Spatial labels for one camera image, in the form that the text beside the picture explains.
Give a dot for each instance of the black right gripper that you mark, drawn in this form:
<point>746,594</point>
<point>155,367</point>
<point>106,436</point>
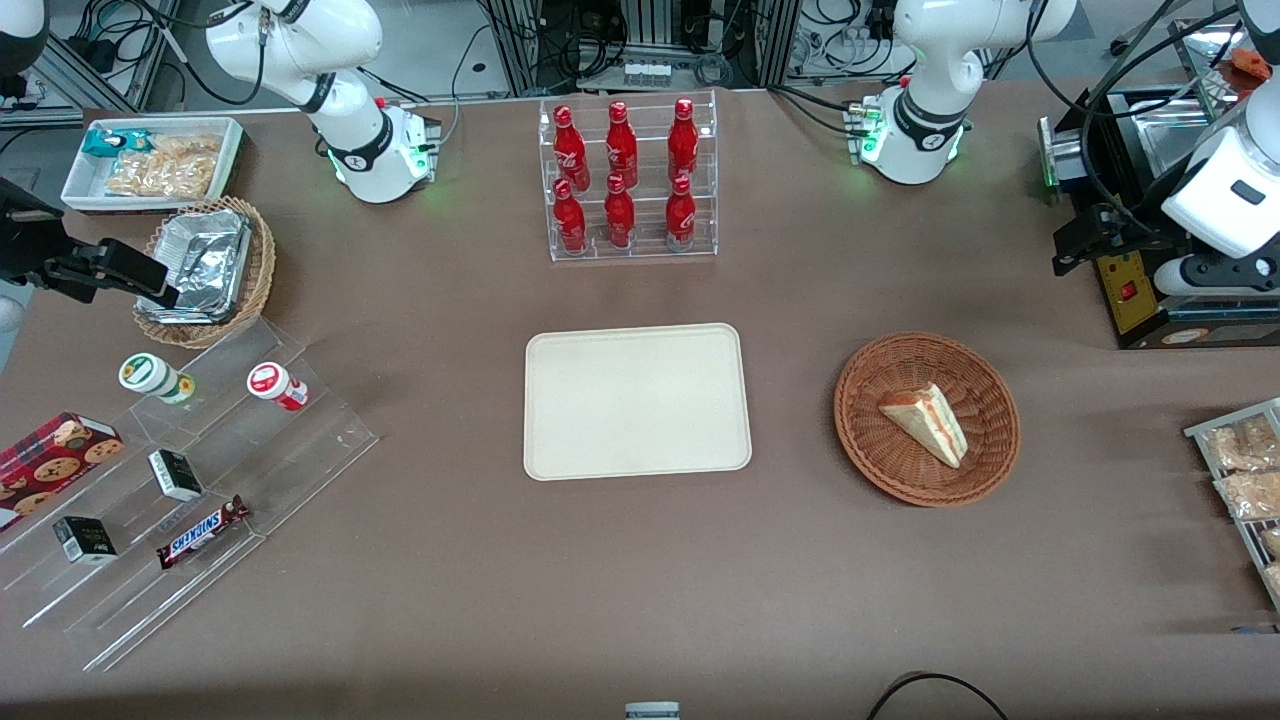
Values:
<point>24,245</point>

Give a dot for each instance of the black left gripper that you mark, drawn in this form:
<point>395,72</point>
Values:
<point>1137,226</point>

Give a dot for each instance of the triangular sandwich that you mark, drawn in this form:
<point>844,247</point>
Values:
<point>925,420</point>

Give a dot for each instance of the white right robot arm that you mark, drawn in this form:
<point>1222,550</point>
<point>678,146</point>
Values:
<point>350,130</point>

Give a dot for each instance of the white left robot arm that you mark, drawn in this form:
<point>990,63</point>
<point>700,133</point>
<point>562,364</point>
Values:
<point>930,90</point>

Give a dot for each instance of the wicker basket with foil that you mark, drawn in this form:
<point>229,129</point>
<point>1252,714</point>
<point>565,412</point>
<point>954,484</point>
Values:
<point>262,260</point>

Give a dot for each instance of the round brown wicker basket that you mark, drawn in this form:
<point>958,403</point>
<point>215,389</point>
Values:
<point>880,450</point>

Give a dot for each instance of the beige plastic tray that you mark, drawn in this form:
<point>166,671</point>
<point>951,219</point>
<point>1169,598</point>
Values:
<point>637,402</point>

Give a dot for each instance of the black hot food warmer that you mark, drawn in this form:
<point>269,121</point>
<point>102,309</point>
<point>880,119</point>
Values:
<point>1135,310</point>

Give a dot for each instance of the white rectangular snack bin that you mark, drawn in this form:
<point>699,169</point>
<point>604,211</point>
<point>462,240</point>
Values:
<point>80,185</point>

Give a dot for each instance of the aluminium foil container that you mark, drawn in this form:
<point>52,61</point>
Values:
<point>205,260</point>

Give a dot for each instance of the clear bag of chips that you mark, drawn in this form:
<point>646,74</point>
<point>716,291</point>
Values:
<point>150,180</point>
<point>190,152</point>

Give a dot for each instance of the green-lidded white cup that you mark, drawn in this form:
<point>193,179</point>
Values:
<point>150,375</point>

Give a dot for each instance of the teal snack packet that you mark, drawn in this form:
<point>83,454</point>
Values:
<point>105,142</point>

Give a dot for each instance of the red cookie box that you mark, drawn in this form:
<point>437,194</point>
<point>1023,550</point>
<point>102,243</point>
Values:
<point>50,460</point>

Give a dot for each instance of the red-lidded white cup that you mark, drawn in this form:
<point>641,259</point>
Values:
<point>275,384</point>

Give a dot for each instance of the small black box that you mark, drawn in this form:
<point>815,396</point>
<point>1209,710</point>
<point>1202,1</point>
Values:
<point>176,475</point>
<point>85,540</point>

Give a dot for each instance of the clear acrylic stepped shelf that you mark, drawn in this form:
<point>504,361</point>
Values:
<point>250,460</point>

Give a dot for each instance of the clear bag of bread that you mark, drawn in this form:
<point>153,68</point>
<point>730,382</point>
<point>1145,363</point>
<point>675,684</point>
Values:
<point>1240,445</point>
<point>1250,495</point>
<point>1272,542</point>
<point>1274,580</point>

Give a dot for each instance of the orange fried snack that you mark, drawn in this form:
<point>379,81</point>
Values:
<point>1250,62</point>

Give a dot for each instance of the Snickers chocolate bar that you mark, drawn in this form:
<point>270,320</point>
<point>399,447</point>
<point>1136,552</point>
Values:
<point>200,532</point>

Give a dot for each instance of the red cola bottle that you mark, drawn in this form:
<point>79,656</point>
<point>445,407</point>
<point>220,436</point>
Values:
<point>683,140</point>
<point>680,218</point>
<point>621,145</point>
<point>570,222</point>
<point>619,218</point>
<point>571,150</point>

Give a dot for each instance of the clear acrylic bottle rack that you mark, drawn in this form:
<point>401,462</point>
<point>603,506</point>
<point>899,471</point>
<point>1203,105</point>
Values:
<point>645,215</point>

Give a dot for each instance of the white power strip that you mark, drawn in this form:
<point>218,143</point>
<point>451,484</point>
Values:
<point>647,72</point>

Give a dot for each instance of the small grey device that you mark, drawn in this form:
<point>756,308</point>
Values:
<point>652,711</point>

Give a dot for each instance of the aluminium frame rack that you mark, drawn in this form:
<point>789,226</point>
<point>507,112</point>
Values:
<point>520,45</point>

